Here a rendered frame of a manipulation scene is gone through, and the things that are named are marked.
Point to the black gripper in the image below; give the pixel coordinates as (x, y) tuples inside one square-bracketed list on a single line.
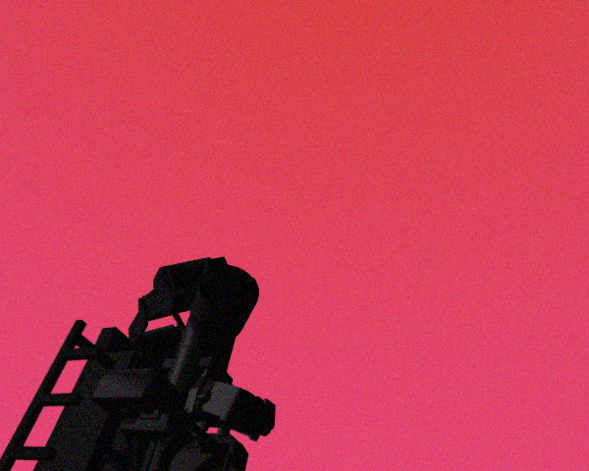
[(164, 437)]

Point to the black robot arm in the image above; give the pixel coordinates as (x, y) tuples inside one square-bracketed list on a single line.
[(220, 299)]

